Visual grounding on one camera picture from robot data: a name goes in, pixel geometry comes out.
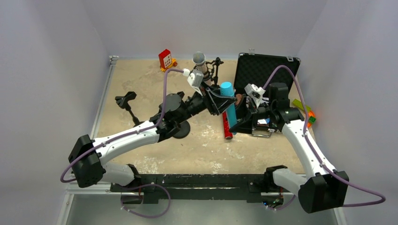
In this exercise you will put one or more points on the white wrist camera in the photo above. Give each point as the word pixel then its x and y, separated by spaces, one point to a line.
pixel 194 79
pixel 255 93

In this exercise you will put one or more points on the black tripod shock mount stand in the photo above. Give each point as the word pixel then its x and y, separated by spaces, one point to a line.
pixel 211 73

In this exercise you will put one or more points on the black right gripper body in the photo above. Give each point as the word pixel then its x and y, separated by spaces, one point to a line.
pixel 248 115

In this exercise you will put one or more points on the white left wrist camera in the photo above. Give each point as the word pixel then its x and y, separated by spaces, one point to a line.
pixel 194 79

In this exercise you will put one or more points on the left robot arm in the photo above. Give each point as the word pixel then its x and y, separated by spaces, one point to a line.
pixel 90 159

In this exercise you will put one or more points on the red toy block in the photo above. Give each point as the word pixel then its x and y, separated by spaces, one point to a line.
pixel 166 60

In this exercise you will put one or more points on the red glitter microphone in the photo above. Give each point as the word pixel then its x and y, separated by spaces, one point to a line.
pixel 227 134

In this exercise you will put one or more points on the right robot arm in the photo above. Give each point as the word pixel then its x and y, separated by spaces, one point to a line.
pixel 323 187

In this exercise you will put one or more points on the blue toy microphone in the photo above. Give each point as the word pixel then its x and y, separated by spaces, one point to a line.
pixel 228 91

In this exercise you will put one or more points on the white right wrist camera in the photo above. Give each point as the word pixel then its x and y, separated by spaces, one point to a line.
pixel 255 93

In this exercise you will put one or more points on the black poker chip case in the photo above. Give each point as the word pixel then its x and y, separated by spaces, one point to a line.
pixel 275 74

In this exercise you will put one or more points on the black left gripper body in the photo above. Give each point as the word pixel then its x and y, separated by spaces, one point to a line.
pixel 208 101

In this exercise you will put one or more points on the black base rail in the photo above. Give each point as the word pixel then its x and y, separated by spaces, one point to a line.
pixel 252 188

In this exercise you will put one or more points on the rhinestone silver microphone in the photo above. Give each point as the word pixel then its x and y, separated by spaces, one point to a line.
pixel 199 60

